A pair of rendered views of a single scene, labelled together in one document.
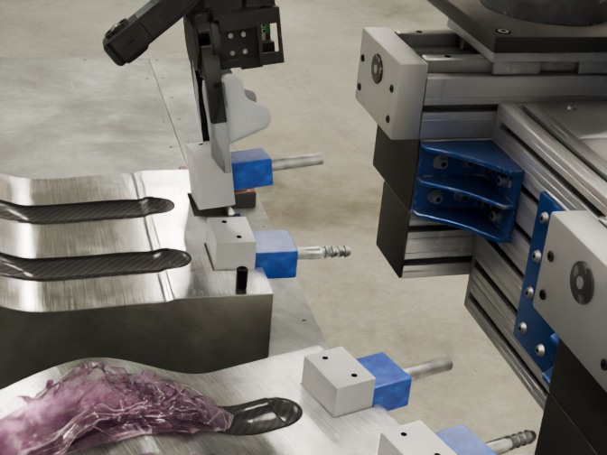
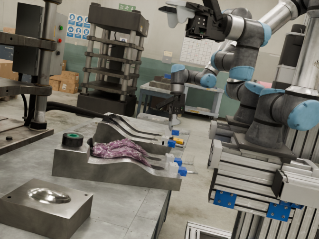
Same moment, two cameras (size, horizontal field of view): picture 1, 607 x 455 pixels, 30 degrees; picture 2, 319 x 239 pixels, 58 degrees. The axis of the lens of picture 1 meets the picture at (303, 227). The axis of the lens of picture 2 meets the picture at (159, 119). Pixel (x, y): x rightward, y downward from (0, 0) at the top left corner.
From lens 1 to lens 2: 67 cm
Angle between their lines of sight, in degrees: 28
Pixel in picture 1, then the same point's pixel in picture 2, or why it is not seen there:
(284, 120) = not seen: hidden behind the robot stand
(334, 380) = (167, 156)
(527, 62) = (238, 129)
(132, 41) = (159, 105)
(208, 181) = (167, 132)
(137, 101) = not seen: hidden behind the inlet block
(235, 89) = (174, 116)
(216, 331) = (156, 151)
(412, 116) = (213, 134)
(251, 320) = (163, 150)
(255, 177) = (175, 133)
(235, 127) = (173, 123)
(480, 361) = not seen: hidden behind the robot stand
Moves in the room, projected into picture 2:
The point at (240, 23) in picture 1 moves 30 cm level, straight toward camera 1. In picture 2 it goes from (177, 105) to (155, 110)
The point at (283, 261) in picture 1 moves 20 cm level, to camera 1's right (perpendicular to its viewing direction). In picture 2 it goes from (172, 143) to (209, 155)
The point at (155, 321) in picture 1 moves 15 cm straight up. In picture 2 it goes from (147, 146) to (152, 117)
